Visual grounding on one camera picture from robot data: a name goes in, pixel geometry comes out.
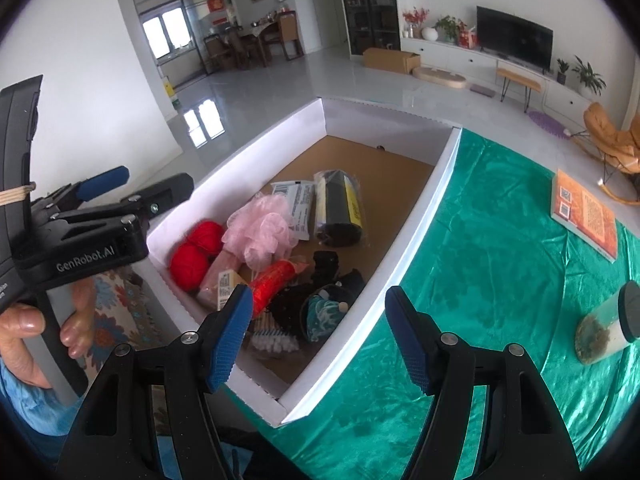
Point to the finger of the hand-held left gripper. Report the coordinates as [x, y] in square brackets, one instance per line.
[102, 182]
[165, 192]

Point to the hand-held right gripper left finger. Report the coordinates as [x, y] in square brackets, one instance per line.
[230, 340]

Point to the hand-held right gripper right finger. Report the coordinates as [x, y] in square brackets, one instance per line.
[407, 340]

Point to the small yellow box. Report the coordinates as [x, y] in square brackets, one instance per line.
[226, 285]

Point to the red yarn ball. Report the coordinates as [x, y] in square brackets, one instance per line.
[189, 267]
[207, 235]

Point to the black cloth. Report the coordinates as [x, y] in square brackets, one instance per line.
[287, 305]

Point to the red pouch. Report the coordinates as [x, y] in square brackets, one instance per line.
[272, 282]

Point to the teal wave-pattern pouch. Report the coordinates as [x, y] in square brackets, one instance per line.
[322, 317]

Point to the white cardboard box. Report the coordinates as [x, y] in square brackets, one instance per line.
[260, 152]

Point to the pink bath pouf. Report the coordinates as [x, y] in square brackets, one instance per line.
[260, 235]

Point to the small black cloth item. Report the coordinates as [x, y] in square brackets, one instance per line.
[326, 265]

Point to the white printed packet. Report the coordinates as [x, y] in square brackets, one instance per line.
[300, 205]

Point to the black roll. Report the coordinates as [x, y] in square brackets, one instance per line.
[337, 205]

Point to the person's left forearm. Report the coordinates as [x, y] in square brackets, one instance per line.
[30, 410]

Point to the person's left hand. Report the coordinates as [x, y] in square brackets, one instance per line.
[20, 325]

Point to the cotton swab pack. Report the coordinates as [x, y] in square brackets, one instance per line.
[272, 340]

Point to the pink packet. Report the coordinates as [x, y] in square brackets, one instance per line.
[220, 270]

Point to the green tablecloth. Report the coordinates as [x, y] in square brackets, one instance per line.
[500, 260]

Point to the wooden dining chair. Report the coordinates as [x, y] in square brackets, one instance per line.
[219, 52]
[290, 35]

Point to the wooden dining table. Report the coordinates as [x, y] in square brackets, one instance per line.
[257, 35]

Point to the clear jar with black lid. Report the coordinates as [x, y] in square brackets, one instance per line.
[605, 330]

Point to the orange book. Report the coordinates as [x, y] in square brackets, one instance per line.
[585, 215]

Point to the purple mat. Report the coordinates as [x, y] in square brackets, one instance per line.
[547, 124]

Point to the grey mat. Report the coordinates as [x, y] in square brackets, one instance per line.
[482, 91]

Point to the brown cardboard box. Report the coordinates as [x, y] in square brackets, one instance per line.
[390, 60]

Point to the round beige floor pad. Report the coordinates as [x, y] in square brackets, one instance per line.
[440, 77]

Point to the dark glass cabinet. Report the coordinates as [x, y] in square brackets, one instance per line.
[367, 5]

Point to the white TV cabinet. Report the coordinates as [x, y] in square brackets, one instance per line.
[465, 62]

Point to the wooden stool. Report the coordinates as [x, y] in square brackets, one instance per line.
[520, 76]

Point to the orange lounge chair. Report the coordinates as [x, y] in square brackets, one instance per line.
[610, 130]

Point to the red flower bouquet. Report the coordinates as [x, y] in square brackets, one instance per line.
[415, 17]

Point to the white round vase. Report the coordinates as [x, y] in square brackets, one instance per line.
[430, 34]

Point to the small green potted plant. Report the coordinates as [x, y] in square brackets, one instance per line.
[562, 70]

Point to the green plant with red decoration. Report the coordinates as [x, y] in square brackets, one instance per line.
[452, 30]

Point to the large green potted plant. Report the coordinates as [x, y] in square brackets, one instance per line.
[587, 75]

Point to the black television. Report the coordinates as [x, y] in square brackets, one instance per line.
[515, 37]

